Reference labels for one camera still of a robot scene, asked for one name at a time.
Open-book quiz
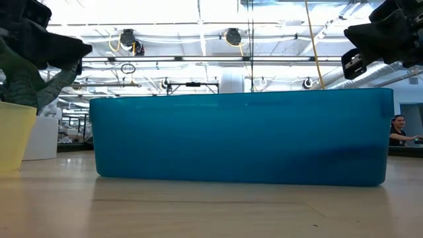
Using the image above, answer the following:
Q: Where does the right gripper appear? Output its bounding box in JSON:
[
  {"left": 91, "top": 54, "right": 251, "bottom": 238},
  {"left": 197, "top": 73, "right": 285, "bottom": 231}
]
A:
[{"left": 341, "top": 8, "right": 423, "bottom": 80}]

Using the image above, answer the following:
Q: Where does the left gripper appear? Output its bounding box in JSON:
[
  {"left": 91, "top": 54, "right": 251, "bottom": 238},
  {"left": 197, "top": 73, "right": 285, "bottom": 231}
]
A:
[{"left": 0, "top": 28, "right": 93, "bottom": 75}]

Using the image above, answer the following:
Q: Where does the green plant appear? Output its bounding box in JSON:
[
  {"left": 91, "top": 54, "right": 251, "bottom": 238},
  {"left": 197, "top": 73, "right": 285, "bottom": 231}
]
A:
[{"left": 0, "top": 34, "right": 82, "bottom": 161}]

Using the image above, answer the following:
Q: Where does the yellow plastic bin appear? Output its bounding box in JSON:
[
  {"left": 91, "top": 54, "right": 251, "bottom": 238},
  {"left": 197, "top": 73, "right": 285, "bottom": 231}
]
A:
[{"left": 0, "top": 101, "right": 38, "bottom": 172}]

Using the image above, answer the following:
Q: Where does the blue plastic bin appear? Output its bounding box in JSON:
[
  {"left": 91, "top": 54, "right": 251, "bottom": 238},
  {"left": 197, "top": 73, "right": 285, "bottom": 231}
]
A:
[{"left": 89, "top": 87, "right": 395, "bottom": 187}]

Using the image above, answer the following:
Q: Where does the dark door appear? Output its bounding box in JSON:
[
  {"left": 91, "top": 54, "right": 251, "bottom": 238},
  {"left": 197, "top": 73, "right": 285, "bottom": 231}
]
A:
[{"left": 399, "top": 102, "right": 423, "bottom": 147}]

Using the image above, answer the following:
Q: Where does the person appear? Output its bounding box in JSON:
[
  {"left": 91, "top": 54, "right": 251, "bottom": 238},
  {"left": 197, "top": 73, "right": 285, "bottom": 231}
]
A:
[{"left": 389, "top": 114, "right": 423, "bottom": 147}]

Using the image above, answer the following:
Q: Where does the white column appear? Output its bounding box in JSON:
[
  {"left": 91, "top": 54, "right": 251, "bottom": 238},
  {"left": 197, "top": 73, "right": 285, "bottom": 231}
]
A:
[{"left": 219, "top": 67, "right": 245, "bottom": 94}]

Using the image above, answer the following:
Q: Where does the rig light bar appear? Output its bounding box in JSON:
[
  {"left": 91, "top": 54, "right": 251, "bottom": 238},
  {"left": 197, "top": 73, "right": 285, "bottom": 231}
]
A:
[{"left": 79, "top": 54, "right": 344, "bottom": 65}]

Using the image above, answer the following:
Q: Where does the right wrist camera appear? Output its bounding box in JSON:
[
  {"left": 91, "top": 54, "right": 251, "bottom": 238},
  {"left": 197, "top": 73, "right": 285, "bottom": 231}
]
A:
[{"left": 369, "top": 0, "right": 408, "bottom": 23}]

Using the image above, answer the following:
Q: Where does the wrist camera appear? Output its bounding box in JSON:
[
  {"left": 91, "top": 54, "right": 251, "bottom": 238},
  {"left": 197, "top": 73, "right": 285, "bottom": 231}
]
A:
[
  {"left": 0, "top": 0, "right": 53, "bottom": 30},
  {"left": 369, "top": 0, "right": 408, "bottom": 23}
]

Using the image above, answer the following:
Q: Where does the silver ventilation duct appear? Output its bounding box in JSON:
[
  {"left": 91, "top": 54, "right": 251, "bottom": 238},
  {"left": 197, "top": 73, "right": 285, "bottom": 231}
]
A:
[{"left": 322, "top": 61, "right": 423, "bottom": 90}]

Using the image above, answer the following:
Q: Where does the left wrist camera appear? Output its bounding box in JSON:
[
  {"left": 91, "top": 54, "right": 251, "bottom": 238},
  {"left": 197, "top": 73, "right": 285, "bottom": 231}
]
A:
[{"left": 0, "top": 0, "right": 53, "bottom": 30}]

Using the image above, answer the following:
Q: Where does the yellow hanging cable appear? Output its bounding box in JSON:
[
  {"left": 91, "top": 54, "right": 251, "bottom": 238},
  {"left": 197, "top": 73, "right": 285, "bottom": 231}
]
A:
[{"left": 304, "top": 0, "right": 327, "bottom": 90}]

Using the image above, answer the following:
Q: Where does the black ceiling cable reel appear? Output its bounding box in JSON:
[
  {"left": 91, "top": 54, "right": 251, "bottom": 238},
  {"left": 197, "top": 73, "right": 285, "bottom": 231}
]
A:
[
  {"left": 224, "top": 27, "right": 244, "bottom": 47},
  {"left": 118, "top": 28, "right": 145, "bottom": 56}
]

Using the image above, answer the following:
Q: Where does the black hanging cable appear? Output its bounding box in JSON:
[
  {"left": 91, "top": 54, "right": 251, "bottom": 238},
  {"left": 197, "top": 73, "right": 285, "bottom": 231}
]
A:
[{"left": 250, "top": 0, "right": 255, "bottom": 93}]

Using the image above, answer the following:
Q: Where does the distant black frame stand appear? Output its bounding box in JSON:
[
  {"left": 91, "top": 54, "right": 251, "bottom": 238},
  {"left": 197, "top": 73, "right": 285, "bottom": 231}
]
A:
[{"left": 166, "top": 81, "right": 220, "bottom": 96}]

